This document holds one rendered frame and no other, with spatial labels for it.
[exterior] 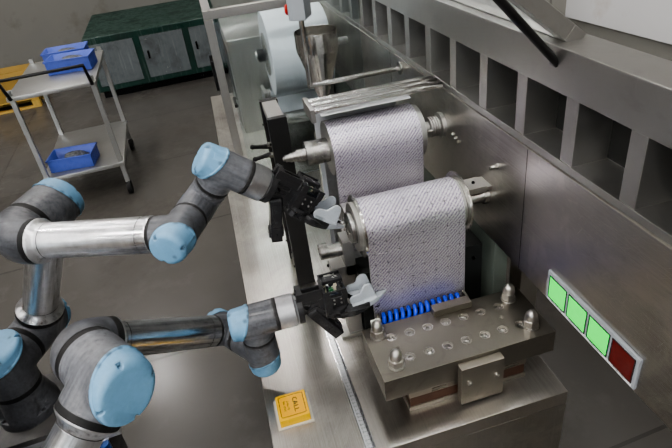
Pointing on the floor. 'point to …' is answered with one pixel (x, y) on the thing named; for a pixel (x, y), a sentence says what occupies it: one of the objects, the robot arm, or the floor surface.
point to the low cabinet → (151, 46)
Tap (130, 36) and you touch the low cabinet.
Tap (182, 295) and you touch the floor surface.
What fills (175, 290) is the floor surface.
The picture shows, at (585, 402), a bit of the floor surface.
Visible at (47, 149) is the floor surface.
